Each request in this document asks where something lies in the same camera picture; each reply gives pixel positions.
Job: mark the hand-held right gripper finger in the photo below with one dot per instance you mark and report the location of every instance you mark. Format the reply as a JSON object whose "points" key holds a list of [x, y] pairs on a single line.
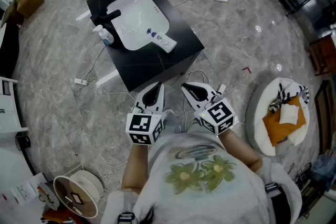
{"points": [[211, 92], [195, 105]]}

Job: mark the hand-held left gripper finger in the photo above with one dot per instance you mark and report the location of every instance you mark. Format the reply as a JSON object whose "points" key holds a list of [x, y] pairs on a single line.
{"points": [[139, 102], [160, 107]]}

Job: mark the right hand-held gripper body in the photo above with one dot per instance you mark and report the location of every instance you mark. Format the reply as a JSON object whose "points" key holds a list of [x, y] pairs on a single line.
{"points": [[219, 114]]}

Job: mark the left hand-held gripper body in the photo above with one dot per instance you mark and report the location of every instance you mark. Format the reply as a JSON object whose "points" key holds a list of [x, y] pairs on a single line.
{"points": [[143, 128]]}

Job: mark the person's left forearm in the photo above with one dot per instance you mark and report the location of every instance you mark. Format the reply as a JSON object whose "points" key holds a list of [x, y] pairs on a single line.
{"points": [[135, 168]]}

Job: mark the person's right forearm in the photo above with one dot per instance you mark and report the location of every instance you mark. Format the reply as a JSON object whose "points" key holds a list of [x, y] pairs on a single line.
{"points": [[240, 148]]}

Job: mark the clear soap bottle white pump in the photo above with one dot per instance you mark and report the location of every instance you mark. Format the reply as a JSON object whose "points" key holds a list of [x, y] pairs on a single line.
{"points": [[105, 35]]}

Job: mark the white power adapter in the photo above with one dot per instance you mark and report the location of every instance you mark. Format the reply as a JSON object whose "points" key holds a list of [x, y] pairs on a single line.
{"points": [[221, 89]]}

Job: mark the person's grey trousers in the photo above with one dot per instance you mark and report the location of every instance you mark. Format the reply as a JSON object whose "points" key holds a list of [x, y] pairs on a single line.
{"points": [[172, 122]]}

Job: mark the round white cushion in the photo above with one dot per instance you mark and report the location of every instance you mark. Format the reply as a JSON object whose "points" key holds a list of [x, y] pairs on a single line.
{"points": [[258, 118]]}

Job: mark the black vanity cabinet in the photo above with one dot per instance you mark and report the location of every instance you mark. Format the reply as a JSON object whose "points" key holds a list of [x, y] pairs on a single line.
{"points": [[162, 65]]}

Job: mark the orange cloth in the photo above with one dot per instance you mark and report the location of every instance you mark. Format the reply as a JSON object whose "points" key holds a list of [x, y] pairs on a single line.
{"points": [[275, 126]]}

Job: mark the white folded cloth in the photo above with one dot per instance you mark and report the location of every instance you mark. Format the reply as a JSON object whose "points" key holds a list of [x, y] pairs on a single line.
{"points": [[288, 114]]}

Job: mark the black white patterned cloth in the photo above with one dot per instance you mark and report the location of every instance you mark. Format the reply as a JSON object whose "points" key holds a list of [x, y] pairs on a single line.
{"points": [[286, 91]]}

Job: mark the white round basin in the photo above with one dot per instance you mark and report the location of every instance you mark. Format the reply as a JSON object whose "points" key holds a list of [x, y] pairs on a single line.
{"points": [[92, 183]]}

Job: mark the person's grey floral shirt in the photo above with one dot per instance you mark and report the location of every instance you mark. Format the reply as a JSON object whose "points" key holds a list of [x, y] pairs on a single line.
{"points": [[199, 191]]}

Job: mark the white sink basin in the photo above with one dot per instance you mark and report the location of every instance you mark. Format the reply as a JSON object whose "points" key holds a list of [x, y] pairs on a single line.
{"points": [[141, 18]]}

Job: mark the black faucet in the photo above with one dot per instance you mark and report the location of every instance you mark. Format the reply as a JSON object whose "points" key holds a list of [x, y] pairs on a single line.
{"points": [[105, 17]]}

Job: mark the blue plastic bag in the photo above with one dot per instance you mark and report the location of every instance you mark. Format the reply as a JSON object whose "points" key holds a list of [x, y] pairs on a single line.
{"points": [[324, 168]]}

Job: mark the brown wooden cabinet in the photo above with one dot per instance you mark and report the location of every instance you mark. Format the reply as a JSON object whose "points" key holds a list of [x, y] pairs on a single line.
{"points": [[324, 55]]}

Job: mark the black round object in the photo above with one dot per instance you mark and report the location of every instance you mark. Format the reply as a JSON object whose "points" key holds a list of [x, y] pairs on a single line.
{"points": [[23, 143]]}

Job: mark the white drawer cabinet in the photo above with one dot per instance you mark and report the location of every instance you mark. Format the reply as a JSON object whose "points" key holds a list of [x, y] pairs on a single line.
{"points": [[8, 112]]}

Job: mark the white paper sheets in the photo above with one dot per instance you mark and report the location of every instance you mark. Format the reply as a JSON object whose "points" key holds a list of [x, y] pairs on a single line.
{"points": [[25, 189]]}

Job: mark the small cardboard box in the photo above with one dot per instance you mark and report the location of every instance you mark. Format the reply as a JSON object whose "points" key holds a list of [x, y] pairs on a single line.
{"points": [[11, 14]]}

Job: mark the red angle bracket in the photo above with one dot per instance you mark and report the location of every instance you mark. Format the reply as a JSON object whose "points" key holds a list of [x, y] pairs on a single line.
{"points": [[246, 69]]}

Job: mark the wooden frame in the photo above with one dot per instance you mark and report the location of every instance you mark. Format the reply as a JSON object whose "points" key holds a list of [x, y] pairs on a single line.
{"points": [[319, 112]]}

